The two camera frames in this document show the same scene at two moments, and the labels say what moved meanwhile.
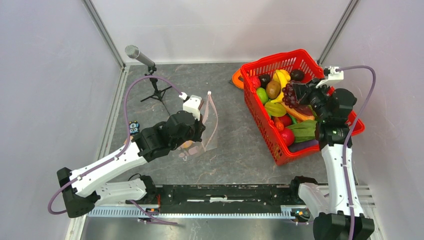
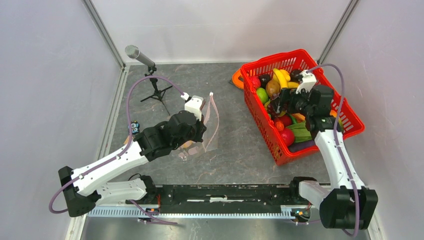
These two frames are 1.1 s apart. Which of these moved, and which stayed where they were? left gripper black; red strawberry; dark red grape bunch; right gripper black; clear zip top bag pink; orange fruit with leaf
Moved: right gripper black; dark red grape bunch
Stayed: left gripper black; clear zip top bag pink; orange fruit with leaf; red strawberry
